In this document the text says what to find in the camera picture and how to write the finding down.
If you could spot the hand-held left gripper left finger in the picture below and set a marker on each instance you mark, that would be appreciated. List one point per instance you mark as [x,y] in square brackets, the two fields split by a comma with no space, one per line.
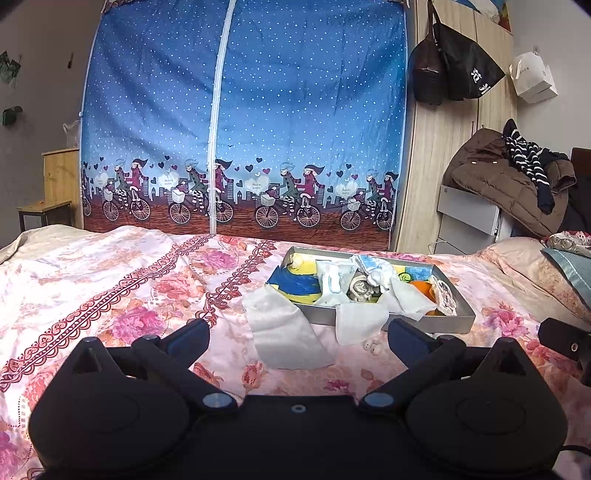
[191,341]

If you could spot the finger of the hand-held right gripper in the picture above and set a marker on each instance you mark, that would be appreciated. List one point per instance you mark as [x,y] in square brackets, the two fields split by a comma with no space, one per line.
[561,339]

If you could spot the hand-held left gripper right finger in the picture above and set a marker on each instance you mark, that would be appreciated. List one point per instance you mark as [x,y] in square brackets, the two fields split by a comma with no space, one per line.
[406,340]

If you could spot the grey box with cartoon lining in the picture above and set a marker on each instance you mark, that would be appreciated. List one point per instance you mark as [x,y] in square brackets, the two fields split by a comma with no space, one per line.
[429,325]

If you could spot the white thin cloth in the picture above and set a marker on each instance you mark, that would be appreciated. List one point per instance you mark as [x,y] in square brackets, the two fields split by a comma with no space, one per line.
[411,300]
[360,323]

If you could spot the orange plastic cup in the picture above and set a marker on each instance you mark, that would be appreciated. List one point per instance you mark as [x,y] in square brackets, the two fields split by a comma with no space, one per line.
[421,287]

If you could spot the patterned small pouch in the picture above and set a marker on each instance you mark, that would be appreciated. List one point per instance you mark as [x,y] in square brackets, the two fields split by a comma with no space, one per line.
[445,295]

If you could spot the grey cloth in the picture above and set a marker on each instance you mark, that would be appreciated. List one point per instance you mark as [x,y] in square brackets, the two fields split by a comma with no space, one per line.
[362,290]

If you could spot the white plain gauze cloth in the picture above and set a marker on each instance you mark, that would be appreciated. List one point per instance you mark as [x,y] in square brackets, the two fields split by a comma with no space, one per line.
[286,332]

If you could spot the small white plastic piece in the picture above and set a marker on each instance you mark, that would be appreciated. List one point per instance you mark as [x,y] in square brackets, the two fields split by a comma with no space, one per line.
[371,347]

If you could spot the blue grey pillow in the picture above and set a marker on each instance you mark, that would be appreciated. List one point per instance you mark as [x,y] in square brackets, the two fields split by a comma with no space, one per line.
[572,267]

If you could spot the beige floral pillow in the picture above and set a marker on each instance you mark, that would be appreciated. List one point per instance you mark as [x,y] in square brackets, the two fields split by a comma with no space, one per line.
[517,263]

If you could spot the floral patterned quilt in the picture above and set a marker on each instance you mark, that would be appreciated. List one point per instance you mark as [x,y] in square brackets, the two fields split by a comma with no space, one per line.
[570,241]

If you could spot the pink floral bedsheet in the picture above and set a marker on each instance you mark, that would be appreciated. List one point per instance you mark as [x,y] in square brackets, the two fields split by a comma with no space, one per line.
[92,286]

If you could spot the grey white storage box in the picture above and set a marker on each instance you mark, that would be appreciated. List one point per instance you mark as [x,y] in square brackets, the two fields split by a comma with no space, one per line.
[466,207]

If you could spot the brown padded jacket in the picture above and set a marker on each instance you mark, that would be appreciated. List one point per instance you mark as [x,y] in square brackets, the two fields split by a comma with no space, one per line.
[489,175]

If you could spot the light wooden wardrobe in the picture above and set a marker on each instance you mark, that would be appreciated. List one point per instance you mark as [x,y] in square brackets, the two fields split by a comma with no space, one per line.
[425,161]

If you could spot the dark brown headboard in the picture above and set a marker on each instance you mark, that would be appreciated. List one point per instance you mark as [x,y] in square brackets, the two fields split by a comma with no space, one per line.
[582,159]

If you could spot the black white striped garment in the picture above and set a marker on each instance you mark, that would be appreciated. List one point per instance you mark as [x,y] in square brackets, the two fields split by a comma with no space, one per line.
[526,157]

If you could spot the dark wooden stool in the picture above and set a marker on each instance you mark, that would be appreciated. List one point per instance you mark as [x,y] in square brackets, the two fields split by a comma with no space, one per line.
[44,206]

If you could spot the light wooden cabinet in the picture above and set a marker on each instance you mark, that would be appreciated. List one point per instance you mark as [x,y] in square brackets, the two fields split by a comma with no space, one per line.
[60,180]

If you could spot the white plastic bag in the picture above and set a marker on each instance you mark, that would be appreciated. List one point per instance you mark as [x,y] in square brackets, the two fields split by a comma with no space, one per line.
[71,134]

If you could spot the white paper bag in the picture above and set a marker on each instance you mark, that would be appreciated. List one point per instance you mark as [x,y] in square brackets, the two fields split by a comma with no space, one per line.
[533,78]

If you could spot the blue printed fabric wardrobe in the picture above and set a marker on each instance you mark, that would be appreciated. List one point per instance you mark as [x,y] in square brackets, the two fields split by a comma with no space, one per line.
[277,92]

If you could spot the brown leather bag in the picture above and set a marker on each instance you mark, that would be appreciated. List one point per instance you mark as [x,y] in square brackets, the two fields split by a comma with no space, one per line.
[425,74]

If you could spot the black bag with white print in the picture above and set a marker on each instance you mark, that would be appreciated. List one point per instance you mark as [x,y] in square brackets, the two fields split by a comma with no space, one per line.
[466,64]

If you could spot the colourful folded bedding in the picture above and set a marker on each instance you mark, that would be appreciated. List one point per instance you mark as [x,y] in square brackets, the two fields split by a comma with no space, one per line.
[501,11]

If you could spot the dark green wall hook item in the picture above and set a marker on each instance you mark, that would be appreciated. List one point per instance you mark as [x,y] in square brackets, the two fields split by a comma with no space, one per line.
[11,115]

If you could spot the green wall decoration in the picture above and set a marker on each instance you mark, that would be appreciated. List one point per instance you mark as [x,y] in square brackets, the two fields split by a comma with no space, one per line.
[9,69]

